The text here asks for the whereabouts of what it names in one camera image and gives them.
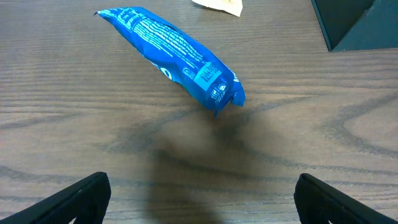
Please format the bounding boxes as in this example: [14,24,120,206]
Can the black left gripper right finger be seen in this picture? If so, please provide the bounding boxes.
[294,173,397,224]

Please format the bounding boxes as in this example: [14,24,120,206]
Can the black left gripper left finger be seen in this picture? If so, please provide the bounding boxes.
[1,172,111,224]

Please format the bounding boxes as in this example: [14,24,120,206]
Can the blue Oreo cookie pack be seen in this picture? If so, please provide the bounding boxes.
[96,7,246,113]

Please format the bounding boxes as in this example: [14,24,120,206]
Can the dark green box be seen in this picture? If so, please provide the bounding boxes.
[312,0,397,52]

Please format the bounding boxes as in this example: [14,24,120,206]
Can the yellow snack packet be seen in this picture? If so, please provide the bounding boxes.
[192,0,243,17]

